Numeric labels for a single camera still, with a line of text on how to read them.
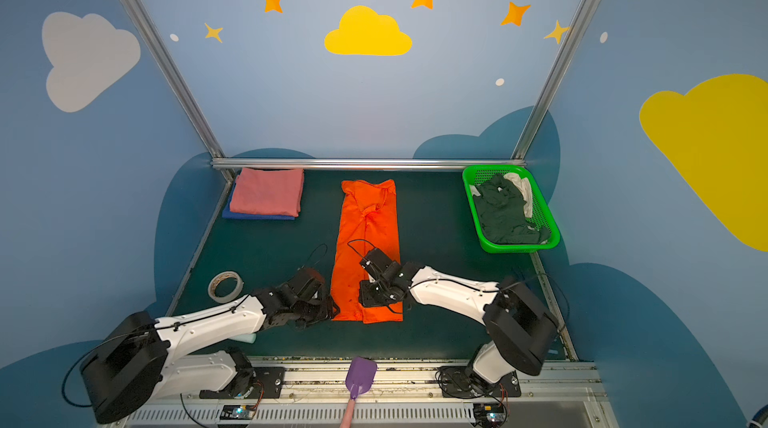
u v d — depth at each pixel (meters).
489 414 0.71
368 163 1.24
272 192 1.08
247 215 1.06
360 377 0.76
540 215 1.01
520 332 0.43
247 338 0.77
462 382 0.75
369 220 1.07
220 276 0.91
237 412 0.72
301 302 0.69
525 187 1.10
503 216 1.07
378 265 0.66
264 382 0.75
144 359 0.41
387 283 0.65
